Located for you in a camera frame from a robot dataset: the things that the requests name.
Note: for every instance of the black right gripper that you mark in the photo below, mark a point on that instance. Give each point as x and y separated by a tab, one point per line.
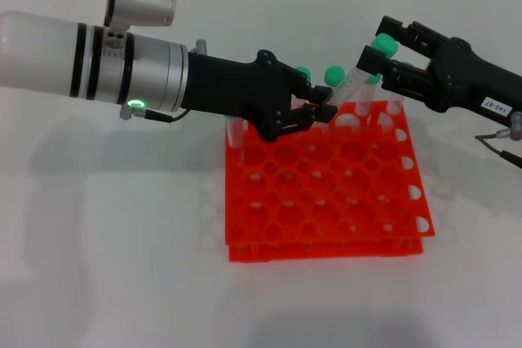
461	79

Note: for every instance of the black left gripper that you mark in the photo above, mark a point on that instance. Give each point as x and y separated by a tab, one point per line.
232	87

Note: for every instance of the clear tube green cap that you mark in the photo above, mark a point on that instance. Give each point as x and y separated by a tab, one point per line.
346	85
304	73
395	105
367	97
333	75
235	134

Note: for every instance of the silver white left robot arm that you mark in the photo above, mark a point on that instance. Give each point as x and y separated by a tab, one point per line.
61	62

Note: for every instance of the orange plastic test tube rack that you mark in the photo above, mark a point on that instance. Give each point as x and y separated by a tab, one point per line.
326	185

